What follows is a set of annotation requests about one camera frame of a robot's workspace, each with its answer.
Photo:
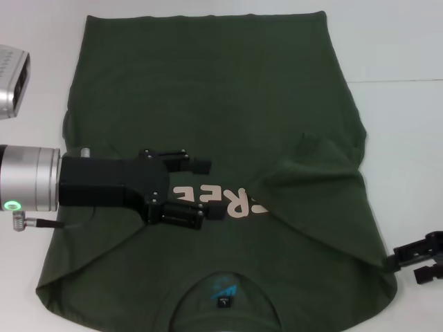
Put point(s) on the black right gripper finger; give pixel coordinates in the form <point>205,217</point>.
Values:
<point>412,254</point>
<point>427,275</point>

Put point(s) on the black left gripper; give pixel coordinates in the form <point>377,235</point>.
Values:
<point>104,180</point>

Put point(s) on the dark green printed t-shirt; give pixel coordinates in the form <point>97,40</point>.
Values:
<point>225,103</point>

